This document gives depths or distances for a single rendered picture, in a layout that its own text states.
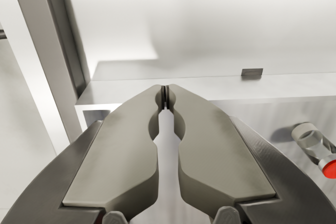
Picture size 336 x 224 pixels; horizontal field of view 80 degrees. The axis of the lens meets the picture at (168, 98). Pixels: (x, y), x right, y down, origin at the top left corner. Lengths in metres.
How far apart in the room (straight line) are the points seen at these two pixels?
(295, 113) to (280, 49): 0.07
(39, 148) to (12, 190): 0.56
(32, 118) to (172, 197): 1.30
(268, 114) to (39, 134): 1.47
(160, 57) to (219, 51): 0.04
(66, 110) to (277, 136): 0.19
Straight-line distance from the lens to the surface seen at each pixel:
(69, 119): 0.17
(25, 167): 1.86
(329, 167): 0.20
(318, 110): 0.23
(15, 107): 1.50
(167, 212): 0.30
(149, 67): 0.16
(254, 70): 0.18
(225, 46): 0.16
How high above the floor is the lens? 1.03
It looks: 59 degrees down
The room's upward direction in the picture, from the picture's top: 176 degrees clockwise
